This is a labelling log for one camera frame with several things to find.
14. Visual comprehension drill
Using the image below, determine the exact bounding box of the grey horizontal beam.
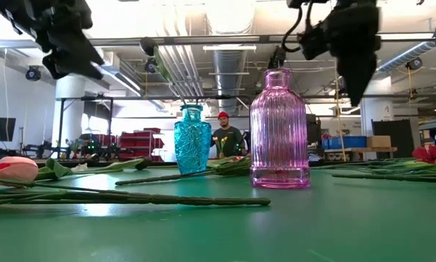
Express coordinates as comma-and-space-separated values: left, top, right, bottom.
0, 32, 436, 50

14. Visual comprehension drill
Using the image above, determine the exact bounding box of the red storage rack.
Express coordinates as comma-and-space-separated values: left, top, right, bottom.
93, 127, 166, 162

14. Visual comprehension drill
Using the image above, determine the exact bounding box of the black metal frame stand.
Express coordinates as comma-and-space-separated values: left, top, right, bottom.
56, 95, 115, 160

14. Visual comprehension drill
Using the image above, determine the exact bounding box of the teal textured glass vase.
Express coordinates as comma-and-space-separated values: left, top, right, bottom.
173, 104, 213, 175

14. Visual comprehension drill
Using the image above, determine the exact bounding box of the wide silver ventilation duct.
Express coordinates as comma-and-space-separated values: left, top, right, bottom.
205, 0, 255, 116

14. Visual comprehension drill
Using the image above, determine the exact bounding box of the background robot with green lights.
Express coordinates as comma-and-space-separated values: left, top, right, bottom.
77, 133, 119, 162

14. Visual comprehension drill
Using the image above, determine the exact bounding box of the black panel board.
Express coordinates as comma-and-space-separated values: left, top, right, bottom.
370, 119, 416, 159

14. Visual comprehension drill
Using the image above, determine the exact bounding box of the cardboard box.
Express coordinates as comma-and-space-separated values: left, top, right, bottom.
366, 135, 392, 148

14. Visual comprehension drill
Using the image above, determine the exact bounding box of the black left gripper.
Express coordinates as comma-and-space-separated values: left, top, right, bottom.
0, 0, 105, 81

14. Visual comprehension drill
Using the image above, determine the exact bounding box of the pink ribbed glass vase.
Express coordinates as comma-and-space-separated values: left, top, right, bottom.
249, 68, 312, 190

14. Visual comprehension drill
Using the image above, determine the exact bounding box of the wooden workbench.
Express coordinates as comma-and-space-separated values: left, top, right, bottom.
323, 146, 399, 162

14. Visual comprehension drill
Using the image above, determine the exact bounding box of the black ceiling cable reel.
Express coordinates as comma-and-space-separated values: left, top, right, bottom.
24, 65, 42, 82
405, 57, 424, 71
143, 57, 159, 74

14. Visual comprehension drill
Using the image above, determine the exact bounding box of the green table mat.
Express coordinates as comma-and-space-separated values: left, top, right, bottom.
0, 159, 436, 262

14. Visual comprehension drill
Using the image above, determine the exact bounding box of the yellow hanging rope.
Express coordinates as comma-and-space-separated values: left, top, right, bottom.
333, 57, 346, 162

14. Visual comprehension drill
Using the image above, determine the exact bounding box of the person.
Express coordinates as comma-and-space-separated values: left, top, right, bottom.
209, 111, 248, 160

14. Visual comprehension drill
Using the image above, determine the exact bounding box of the white rectangular air duct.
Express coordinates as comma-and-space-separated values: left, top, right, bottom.
87, 49, 144, 98

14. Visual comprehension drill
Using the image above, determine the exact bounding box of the purple artificial flower spray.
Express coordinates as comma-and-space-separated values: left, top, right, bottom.
114, 155, 252, 187
0, 175, 272, 210

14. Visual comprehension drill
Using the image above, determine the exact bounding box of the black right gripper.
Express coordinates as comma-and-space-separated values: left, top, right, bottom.
297, 0, 382, 107

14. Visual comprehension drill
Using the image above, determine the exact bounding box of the black desktop monitor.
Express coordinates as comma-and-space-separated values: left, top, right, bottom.
306, 114, 323, 154

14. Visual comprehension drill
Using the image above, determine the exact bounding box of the small yellow tulip bunch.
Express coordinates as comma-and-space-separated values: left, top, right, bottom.
212, 135, 229, 159

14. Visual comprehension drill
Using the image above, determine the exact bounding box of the dark purple artificial tulip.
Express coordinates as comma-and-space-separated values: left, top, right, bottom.
104, 156, 154, 172
139, 36, 189, 107

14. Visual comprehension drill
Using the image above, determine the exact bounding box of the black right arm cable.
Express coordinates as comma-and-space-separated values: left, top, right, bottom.
281, 0, 315, 54

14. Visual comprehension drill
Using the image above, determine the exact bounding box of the ceiling light fixture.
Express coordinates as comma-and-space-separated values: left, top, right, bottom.
202, 44, 258, 52

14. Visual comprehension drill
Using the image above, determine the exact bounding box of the blue storage bin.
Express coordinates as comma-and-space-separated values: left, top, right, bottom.
322, 135, 368, 150

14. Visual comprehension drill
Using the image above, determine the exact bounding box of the white round column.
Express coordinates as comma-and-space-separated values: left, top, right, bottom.
359, 76, 394, 138
52, 74, 87, 150

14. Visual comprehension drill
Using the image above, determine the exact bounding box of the slim silver ventilation duct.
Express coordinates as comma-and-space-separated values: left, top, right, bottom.
376, 41, 436, 73

